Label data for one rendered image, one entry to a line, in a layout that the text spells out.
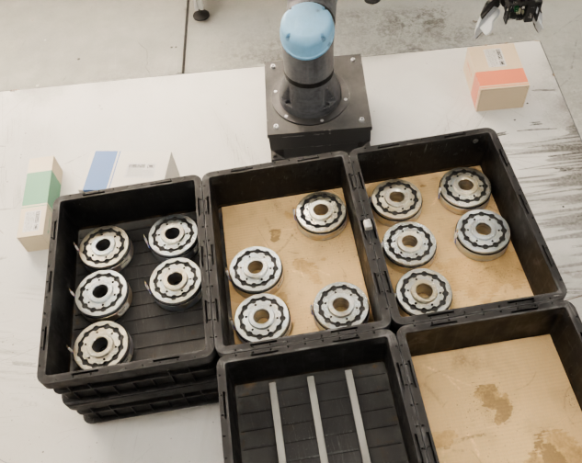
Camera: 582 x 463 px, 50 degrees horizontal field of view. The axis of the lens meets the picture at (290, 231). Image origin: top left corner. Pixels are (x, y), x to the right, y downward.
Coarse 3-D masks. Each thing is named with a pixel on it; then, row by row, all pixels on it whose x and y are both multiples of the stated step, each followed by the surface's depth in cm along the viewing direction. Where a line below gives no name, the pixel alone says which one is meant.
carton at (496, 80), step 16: (480, 48) 164; (496, 48) 163; (512, 48) 163; (464, 64) 168; (480, 64) 160; (496, 64) 160; (512, 64) 159; (480, 80) 157; (496, 80) 156; (512, 80) 156; (480, 96) 157; (496, 96) 157; (512, 96) 158
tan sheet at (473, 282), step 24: (480, 168) 134; (432, 192) 132; (432, 216) 128; (456, 216) 128; (432, 264) 122; (456, 264) 122; (480, 264) 121; (504, 264) 121; (456, 288) 119; (480, 288) 118; (504, 288) 118; (528, 288) 117
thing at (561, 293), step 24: (384, 144) 127; (408, 144) 127; (504, 168) 122; (360, 192) 121; (528, 216) 115; (384, 264) 111; (552, 264) 109; (384, 288) 109; (432, 312) 105; (456, 312) 105; (480, 312) 105
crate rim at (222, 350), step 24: (240, 168) 127; (264, 168) 126; (360, 216) 118; (216, 264) 114; (216, 288) 111; (216, 312) 110; (384, 312) 106; (216, 336) 108; (288, 336) 105; (312, 336) 105
